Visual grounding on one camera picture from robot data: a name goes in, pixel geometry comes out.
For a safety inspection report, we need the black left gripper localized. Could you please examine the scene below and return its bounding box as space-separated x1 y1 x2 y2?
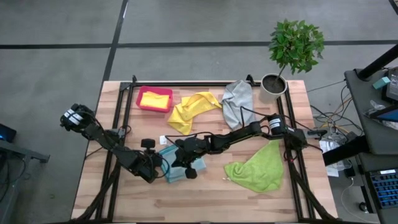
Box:
130 138 164 184

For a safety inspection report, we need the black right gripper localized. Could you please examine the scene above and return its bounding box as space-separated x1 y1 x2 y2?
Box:
171 136 218 180

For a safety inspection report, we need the light blue towel teal edge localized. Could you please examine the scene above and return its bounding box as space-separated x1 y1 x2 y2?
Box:
158 135 208 184

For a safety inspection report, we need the yellow towel with white tag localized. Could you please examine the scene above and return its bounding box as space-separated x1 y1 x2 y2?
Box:
167 91 223 136

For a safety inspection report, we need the pink plastic bin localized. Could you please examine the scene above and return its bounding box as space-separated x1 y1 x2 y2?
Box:
135 85 174 113

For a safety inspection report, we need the plain yellow microfiber towel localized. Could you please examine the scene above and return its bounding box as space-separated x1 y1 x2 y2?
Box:
139 91 170 110

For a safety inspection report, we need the grey microfiber towel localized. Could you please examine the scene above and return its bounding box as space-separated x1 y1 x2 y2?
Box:
221 80 257 131

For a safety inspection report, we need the lime green fluffy towel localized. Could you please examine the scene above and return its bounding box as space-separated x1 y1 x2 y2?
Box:
222 139 284 193

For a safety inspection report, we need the potted tree in white pot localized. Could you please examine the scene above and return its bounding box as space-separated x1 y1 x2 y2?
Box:
258 18 326 105

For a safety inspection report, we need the dark grey cart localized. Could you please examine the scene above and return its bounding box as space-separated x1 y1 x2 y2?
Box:
0 138 50 224

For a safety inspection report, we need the blue-lit black device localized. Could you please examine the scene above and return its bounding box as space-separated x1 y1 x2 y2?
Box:
0 123 17 144

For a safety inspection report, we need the white paper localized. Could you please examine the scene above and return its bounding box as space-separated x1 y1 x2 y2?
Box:
319 138 346 178

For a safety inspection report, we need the black desk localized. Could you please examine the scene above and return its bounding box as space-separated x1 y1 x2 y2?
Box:
322 135 398 224

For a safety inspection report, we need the grey side desk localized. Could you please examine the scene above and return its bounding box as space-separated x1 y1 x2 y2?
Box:
343 67 398 156

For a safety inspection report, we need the clear plastic bag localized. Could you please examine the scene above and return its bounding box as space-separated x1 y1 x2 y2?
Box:
363 99 388 119

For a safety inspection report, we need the backlit keyboard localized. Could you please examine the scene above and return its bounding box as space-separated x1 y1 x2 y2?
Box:
366 167 398 210

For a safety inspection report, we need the tablet with blue screen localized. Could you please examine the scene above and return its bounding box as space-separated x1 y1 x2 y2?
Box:
369 105 398 123

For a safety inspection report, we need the teal box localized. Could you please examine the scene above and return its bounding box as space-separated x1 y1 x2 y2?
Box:
372 76 391 90

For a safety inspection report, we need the black electronics box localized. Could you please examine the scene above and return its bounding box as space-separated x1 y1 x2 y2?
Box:
382 67 398 103

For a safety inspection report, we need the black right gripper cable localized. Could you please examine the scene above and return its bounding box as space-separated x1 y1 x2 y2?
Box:
164 132 217 147

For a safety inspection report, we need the white cable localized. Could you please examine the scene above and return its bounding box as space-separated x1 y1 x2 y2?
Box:
340 177 380 223

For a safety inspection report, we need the black post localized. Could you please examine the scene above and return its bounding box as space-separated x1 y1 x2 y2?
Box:
356 43 398 82

